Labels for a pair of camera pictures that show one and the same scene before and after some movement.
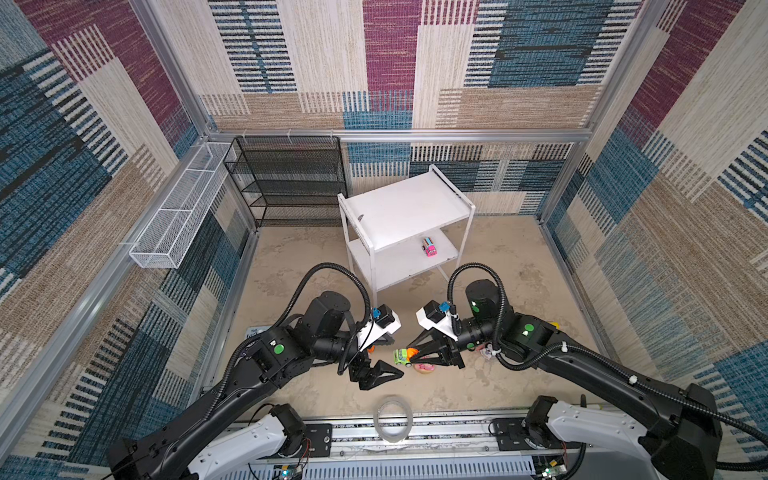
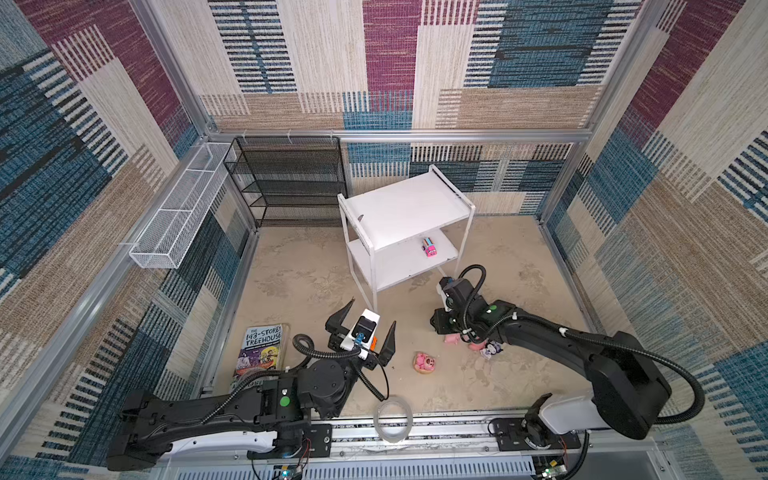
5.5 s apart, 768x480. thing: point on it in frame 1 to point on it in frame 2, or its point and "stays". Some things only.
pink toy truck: x=428 y=245 stays
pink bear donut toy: x=424 y=368 stays
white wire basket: x=163 y=243 stays
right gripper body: x=459 y=346 to x=447 y=321
